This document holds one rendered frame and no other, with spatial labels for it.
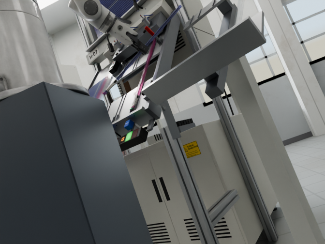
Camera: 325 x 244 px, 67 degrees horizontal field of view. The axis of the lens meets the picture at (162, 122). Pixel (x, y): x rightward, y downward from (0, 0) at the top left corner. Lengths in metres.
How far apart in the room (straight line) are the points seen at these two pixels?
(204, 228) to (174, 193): 0.43
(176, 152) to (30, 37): 0.54
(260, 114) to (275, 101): 3.51
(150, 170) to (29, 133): 0.99
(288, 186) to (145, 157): 0.73
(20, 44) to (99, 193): 0.25
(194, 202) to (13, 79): 0.61
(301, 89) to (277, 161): 3.47
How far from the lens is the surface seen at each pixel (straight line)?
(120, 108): 1.03
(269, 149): 0.79
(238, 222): 1.15
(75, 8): 1.03
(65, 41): 5.24
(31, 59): 0.43
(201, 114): 4.14
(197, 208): 0.83
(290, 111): 4.32
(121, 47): 1.42
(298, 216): 0.84
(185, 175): 0.81
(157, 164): 1.25
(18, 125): 0.36
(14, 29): 0.46
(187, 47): 1.50
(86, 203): 0.33
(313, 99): 4.25
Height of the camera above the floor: 0.56
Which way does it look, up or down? 7 degrees up
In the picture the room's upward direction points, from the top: 20 degrees counter-clockwise
